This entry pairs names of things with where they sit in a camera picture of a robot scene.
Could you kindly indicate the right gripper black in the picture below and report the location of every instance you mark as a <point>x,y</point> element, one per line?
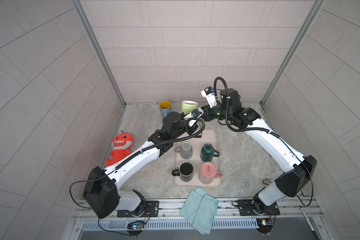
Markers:
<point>207,115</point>

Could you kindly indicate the light green mug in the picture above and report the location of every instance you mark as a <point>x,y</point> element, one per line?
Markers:
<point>188,106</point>

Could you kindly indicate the light blue butterfly mug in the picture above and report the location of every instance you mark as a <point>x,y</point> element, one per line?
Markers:
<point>165,108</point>

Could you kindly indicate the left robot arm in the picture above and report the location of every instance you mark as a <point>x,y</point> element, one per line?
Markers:
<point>103,187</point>

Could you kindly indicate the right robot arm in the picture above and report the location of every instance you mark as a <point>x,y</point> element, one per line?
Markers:
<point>226,107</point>

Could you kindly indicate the dark green mug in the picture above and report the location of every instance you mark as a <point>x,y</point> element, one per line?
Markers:
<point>208,152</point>

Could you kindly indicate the grey mug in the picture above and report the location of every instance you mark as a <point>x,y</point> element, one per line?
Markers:
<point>185,150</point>

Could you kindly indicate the pink glass mug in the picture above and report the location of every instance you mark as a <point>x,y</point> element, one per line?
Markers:
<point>208,172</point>

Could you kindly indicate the black mug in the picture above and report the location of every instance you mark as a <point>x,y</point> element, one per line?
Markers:
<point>185,171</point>

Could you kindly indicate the beige tray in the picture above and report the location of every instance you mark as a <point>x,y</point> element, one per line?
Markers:
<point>208,137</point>

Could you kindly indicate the small metal fitting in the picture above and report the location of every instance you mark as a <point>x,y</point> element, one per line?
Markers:
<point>267,181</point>

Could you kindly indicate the red monster plush toy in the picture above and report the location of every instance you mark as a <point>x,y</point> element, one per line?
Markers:
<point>120,148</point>

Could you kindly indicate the teal cloth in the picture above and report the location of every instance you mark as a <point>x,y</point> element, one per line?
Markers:
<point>200,210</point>

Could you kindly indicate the right circuit board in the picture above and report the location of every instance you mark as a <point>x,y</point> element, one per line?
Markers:
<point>265,225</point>

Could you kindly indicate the circuit board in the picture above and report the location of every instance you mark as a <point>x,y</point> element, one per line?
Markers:
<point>265,225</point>
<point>135,228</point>

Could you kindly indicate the left circuit board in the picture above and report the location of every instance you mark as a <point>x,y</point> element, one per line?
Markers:
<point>135,228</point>

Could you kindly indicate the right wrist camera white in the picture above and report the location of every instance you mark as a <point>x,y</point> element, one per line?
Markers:
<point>209,94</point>

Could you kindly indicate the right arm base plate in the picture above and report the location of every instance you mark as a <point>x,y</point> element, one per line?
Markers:
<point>255,208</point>

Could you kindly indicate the aluminium mounting rail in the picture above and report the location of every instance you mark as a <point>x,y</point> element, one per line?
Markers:
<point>165,209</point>

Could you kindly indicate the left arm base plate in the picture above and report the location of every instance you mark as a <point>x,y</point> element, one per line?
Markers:
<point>144,209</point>

